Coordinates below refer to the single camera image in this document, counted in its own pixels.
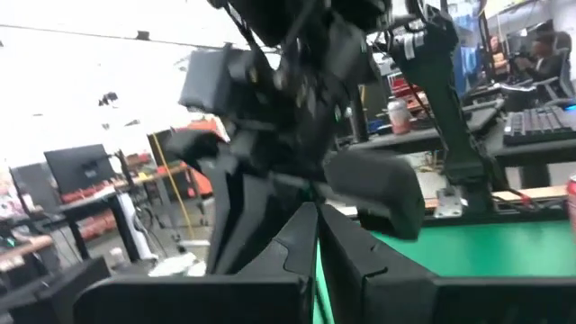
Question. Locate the gray desk top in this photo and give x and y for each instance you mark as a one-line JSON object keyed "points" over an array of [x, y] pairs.
{"points": [[405, 140], [531, 153]]}

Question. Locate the white wrapped post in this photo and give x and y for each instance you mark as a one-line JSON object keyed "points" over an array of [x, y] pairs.
{"points": [[132, 225]]}

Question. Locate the gray metal bracket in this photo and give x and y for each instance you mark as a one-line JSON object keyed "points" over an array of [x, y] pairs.
{"points": [[447, 202]]}

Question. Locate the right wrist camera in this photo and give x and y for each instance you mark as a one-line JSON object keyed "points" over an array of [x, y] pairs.
{"points": [[373, 193]]}

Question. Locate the gray workbench on casters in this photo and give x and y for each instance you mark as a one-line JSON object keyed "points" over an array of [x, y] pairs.
{"points": [[171, 173]]}

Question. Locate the person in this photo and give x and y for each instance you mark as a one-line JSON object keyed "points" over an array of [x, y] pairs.
{"points": [[497, 58], [546, 63]]}

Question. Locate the backlit computer keyboard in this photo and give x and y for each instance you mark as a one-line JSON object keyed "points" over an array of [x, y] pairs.
{"points": [[535, 123]]}

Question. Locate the black desk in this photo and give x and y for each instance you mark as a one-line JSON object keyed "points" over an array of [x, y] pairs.
{"points": [[90, 202]]}

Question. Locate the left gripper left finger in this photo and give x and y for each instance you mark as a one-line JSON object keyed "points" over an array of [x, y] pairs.
{"points": [[202, 301]]}

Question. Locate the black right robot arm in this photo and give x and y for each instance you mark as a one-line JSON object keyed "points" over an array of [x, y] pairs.
{"points": [[432, 112]]}

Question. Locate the black office chair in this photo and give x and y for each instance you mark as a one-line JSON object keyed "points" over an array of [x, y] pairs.
{"points": [[562, 81]]}

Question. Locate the green table mat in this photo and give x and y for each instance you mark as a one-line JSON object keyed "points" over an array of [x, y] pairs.
{"points": [[472, 247]]}

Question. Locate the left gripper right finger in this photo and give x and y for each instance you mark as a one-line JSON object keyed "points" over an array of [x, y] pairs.
{"points": [[450, 301]]}

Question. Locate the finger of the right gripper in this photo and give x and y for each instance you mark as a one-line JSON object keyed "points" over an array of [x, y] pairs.
{"points": [[189, 148], [243, 216]]}

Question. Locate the black monitor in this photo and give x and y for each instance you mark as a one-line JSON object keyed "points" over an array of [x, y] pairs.
{"points": [[81, 166]]}

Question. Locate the white plastic jar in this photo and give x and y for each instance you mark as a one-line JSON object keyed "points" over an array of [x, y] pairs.
{"points": [[118, 257]]}

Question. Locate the red soda can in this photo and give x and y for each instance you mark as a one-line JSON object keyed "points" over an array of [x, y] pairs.
{"points": [[571, 202]]}

